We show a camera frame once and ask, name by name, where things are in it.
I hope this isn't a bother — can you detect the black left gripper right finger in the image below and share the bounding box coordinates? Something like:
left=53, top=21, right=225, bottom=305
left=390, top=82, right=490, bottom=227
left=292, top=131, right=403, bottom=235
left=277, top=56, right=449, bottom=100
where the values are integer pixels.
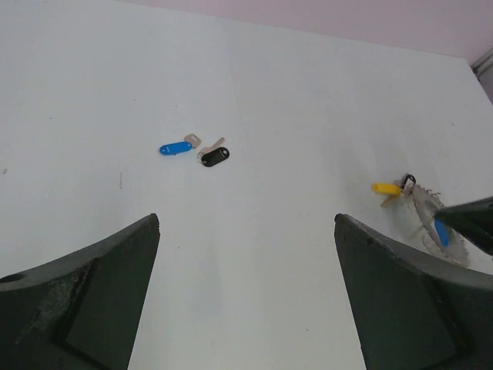
left=334, top=214, right=492, bottom=369

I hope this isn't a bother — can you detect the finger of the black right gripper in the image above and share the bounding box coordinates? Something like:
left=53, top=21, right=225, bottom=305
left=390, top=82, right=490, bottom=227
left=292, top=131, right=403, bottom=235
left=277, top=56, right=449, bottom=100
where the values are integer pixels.
left=434, top=197, right=493, bottom=254

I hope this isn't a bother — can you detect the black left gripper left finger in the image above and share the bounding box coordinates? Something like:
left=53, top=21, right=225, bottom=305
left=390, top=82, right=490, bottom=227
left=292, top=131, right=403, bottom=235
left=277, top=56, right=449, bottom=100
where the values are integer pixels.
left=1, top=214, right=160, bottom=369

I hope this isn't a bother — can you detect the blue key tag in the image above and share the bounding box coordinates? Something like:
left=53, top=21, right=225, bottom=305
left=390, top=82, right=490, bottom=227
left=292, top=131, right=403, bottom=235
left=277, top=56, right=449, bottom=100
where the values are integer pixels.
left=159, top=141, right=193, bottom=156
left=434, top=219, right=451, bottom=247

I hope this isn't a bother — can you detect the dark key on holder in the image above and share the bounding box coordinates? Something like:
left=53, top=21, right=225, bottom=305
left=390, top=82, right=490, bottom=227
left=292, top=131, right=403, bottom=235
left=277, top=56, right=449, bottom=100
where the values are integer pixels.
left=400, top=173, right=416, bottom=190

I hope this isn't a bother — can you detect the yellow key tag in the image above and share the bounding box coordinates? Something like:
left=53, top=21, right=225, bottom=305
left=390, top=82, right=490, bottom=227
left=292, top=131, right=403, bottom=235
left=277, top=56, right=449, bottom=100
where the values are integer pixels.
left=371, top=183, right=402, bottom=197

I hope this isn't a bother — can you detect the black key tag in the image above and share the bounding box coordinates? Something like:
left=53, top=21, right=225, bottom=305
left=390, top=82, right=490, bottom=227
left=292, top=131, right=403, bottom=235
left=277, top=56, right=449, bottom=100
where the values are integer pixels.
left=200, top=147, right=230, bottom=168

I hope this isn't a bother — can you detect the silver key with black tag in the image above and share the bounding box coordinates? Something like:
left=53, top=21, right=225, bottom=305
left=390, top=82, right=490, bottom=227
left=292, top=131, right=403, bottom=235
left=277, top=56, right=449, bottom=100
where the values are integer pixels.
left=197, top=137, right=225, bottom=161

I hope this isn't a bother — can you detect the silver key square head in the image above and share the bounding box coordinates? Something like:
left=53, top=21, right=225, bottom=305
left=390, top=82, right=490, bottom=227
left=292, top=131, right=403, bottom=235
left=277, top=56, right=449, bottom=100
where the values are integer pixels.
left=184, top=133, right=201, bottom=149

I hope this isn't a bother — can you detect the right aluminium frame post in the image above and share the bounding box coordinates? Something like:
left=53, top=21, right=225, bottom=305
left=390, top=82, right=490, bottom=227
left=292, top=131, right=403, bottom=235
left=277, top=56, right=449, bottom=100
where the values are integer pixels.
left=471, top=48, right=493, bottom=79

